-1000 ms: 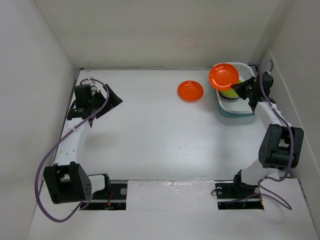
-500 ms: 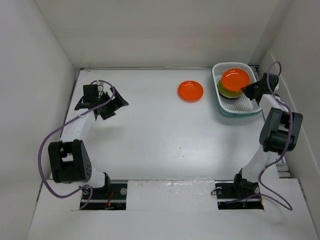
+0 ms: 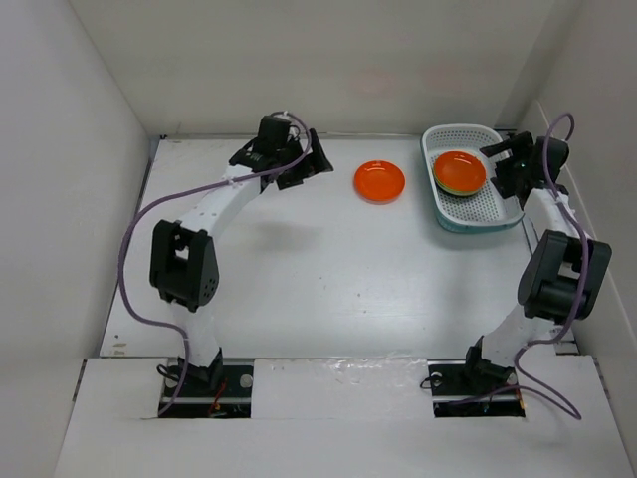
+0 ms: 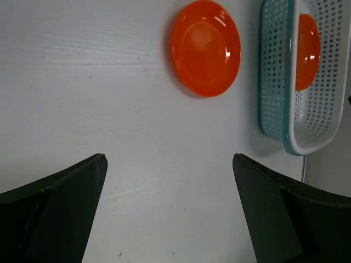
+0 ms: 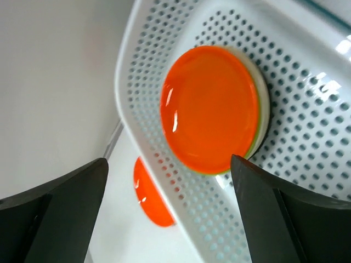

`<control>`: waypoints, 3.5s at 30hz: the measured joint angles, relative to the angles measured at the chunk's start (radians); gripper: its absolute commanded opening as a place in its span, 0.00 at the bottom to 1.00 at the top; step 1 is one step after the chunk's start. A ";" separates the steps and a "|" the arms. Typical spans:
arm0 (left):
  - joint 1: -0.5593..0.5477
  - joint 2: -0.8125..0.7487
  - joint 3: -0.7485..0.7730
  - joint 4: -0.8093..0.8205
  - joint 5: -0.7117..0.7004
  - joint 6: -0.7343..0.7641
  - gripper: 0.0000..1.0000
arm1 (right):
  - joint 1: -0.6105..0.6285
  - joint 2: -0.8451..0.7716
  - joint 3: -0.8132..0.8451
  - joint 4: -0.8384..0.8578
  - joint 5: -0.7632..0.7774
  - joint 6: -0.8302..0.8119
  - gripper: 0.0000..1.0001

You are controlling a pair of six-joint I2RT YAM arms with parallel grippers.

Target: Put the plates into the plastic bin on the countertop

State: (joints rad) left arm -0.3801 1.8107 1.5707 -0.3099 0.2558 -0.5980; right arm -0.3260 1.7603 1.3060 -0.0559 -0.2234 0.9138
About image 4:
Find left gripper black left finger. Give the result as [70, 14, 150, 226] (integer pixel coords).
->
[1, 153, 108, 262]

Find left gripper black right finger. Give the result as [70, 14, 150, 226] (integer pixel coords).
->
[233, 153, 350, 262]

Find orange plate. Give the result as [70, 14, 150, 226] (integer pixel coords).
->
[296, 14, 321, 91]
[171, 1, 241, 98]

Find white perforated plastic bin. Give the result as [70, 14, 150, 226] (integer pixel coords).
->
[259, 1, 350, 156]

